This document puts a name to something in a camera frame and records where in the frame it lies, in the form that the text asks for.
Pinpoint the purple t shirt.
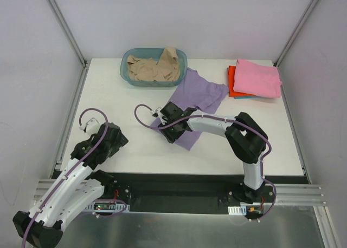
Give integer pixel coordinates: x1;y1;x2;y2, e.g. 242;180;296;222
150;67;229;151

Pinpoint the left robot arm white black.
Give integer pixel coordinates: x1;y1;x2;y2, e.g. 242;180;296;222
12;123;128;247

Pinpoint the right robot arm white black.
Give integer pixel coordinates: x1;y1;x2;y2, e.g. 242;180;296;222
153;102;271;204

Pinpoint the beige t shirt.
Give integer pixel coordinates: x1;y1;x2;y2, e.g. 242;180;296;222
127;47;181;82

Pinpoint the teal plastic basket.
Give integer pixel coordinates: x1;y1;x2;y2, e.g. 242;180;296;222
120;48;188;87

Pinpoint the blue folded t shirt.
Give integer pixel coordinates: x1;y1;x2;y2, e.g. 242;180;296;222
234;96;267;100

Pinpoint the orange folded t shirt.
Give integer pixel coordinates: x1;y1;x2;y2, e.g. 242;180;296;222
227;66;255;99

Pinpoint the pink folded t shirt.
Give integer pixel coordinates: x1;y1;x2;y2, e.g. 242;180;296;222
233;59;282;98

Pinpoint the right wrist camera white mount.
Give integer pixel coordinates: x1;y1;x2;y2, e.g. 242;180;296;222
151;107;167;125

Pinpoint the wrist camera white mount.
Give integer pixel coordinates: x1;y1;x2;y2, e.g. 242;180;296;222
151;107;167;125
79;118;100;135

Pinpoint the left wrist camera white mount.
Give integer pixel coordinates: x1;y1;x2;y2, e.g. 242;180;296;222
79;118;100;135

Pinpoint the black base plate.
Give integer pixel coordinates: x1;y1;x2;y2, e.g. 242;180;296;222
89;172;277;215

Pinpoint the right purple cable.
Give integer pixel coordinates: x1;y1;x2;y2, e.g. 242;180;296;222
134;104;277;223

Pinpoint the left grey cable duct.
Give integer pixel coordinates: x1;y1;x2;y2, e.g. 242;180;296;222
83;201;130;213

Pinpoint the grey cable duct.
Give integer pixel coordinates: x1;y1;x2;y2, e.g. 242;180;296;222
83;201;130;213
228;205;247;216

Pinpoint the right grey cable duct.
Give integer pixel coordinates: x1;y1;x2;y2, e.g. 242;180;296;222
228;205;247;216

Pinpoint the front aluminium rail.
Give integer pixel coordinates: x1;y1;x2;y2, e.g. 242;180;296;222
33;179;327;206

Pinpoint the left aluminium frame post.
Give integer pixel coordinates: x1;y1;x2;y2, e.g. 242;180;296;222
47;0;87;67

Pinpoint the aluminium frame post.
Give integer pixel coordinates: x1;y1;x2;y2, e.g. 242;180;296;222
274;0;321;68
47;0;87;67

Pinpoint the right aluminium frame post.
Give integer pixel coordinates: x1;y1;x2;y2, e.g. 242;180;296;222
274;0;321;68

